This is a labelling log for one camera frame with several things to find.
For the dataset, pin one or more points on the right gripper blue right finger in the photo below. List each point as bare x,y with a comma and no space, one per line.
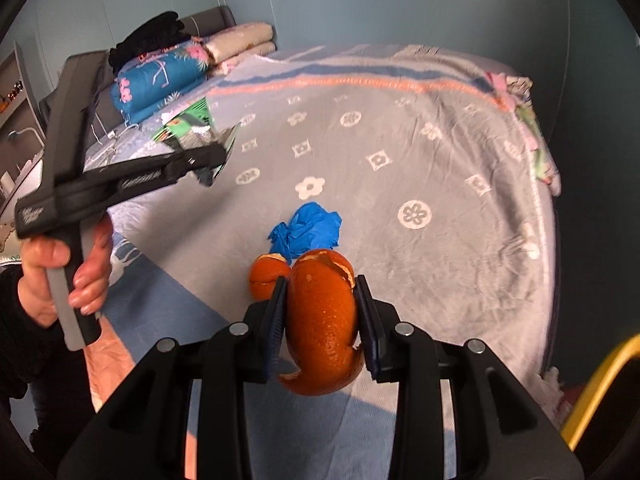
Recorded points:
372,331

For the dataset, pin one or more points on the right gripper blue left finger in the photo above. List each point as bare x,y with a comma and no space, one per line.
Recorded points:
271,330

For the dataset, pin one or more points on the orange peel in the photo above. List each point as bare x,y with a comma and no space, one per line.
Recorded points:
264,274
321,325

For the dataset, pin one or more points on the blue glove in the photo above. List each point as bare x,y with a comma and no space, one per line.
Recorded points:
311,227

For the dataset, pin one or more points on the green silver snack bag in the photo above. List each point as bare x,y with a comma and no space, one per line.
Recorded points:
195,127

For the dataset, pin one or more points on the white tissue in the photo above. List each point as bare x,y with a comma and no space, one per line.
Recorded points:
547,392

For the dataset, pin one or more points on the person's left hand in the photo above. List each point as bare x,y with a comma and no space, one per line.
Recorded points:
90,284

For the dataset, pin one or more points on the bedside shelf furniture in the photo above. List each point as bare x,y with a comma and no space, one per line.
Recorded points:
22,144

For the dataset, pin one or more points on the grey padded headboard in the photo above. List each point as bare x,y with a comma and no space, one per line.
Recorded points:
199,26

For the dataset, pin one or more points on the blue floral folded quilt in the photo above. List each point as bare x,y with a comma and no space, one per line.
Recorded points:
148,83

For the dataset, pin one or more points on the grey patterned bed blanket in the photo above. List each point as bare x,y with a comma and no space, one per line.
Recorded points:
414,149

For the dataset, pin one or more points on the black clothing pile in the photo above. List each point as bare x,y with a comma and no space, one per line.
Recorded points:
161,32

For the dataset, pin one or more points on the beige folded quilt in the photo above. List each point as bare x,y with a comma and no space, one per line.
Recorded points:
231,46

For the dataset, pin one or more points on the floral sheet at bed edge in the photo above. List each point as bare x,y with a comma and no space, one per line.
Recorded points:
517,92

